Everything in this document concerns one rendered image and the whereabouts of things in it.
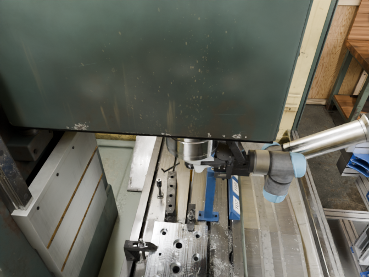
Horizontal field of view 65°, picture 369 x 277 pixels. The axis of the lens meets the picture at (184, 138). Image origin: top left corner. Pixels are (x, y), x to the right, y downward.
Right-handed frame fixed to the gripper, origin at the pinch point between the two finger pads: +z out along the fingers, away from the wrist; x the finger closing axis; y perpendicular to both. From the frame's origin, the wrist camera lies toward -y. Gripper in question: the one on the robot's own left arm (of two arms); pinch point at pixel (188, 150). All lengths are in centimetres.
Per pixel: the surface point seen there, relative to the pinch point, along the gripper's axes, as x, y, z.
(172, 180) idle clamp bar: 32, 51, 9
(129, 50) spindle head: -12.5, -36.8, 11.3
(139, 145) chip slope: 79, 72, 38
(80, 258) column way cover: -11, 54, 41
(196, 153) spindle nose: -7.8, -6.5, -2.9
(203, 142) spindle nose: -7.0, -10.2, -4.5
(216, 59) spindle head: -12.5, -36.0, -5.5
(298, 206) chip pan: 44, 78, -64
